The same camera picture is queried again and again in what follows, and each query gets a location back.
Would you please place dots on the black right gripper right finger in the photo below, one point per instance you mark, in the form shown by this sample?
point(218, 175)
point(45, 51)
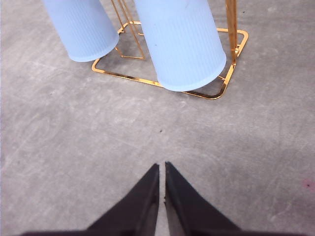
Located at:
point(190, 214)

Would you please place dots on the light blue plastic cup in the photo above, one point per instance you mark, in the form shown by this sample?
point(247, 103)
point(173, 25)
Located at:
point(86, 30)
point(185, 47)

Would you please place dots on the gold wire cup rack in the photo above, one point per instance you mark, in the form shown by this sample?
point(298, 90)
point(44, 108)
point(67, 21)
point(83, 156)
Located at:
point(132, 61)

